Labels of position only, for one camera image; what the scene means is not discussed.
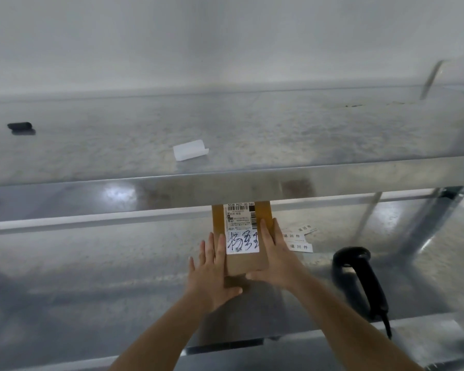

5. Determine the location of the white folded paper piece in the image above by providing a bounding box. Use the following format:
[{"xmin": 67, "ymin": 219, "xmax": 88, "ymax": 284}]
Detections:
[{"xmin": 173, "ymin": 139, "xmax": 210, "ymax": 162}]

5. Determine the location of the person's left forearm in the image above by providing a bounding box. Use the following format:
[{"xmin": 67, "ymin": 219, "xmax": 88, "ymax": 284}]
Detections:
[{"xmin": 107, "ymin": 299, "xmax": 217, "ymax": 371}]

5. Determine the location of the person's right forearm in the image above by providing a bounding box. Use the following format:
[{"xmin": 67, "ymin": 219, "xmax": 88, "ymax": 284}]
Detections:
[{"xmin": 290, "ymin": 275, "xmax": 424, "ymax": 371}]

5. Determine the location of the grey metal shelf rack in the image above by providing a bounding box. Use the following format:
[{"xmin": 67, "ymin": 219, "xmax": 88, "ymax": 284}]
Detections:
[{"xmin": 0, "ymin": 60, "xmax": 464, "ymax": 371}]

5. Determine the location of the person's left hand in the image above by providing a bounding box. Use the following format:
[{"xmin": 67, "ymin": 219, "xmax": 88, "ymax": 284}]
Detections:
[{"xmin": 185, "ymin": 232, "xmax": 243, "ymax": 313}]

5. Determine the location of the person's right hand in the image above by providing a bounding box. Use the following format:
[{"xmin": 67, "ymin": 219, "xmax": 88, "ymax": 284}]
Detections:
[{"xmin": 245, "ymin": 218, "xmax": 312, "ymax": 294}]

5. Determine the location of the black handheld barcode scanner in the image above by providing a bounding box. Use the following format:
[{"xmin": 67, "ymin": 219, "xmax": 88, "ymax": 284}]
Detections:
[{"xmin": 332, "ymin": 247, "xmax": 390, "ymax": 322}]

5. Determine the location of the brown cardboard parcel white label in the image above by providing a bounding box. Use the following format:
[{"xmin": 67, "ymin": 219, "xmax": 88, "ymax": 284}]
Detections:
[{"xmin": 211, "ymin": 201, "xmax": 274, "ymax": 290}]

